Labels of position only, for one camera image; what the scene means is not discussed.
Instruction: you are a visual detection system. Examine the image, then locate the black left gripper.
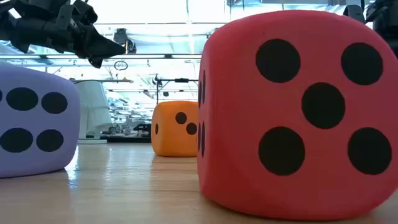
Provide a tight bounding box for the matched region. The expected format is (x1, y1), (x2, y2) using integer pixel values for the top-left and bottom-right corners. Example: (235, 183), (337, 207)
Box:
(0, 17), (126, 69)

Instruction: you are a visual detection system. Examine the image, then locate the large orange foam die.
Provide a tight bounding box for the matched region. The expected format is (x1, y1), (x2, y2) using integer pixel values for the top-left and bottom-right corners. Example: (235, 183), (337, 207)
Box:
(150, 100), (200, 157)

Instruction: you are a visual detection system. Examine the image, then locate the large purple foam die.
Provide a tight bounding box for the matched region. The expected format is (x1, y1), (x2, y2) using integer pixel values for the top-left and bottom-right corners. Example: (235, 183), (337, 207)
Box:
(0, 63), (81, 179)

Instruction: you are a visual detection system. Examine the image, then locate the large red foam die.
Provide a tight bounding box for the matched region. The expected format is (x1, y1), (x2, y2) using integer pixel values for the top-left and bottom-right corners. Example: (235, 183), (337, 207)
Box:
(197, 9), (398, 221)

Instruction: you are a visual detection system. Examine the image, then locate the white cylindrical device on stand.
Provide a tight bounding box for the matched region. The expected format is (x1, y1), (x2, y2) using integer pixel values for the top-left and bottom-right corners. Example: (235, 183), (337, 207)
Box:
(73, 80), (113, 145)

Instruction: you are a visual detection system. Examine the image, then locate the black ceiling cable reel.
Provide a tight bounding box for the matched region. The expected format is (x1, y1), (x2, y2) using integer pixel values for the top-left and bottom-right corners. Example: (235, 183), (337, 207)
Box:
(113, 27), (137, 54)

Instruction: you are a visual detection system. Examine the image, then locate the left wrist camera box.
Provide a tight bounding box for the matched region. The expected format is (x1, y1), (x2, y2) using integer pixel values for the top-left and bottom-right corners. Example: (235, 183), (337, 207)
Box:
(72, 0), (99, 29)

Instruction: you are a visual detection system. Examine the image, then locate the long grey overhead rail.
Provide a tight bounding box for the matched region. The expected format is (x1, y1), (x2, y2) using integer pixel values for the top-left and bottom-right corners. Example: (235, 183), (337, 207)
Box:
(0, 53), (203, 60)

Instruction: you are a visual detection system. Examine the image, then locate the black metal stand frame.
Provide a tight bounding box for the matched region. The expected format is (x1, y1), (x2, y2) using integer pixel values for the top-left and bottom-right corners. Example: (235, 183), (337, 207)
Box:
(154, 74), (200, 105)

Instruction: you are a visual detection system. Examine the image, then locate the black metal table frame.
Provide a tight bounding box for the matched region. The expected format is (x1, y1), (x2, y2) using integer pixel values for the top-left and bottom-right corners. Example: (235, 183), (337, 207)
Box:
(101, 136), (153, 144)

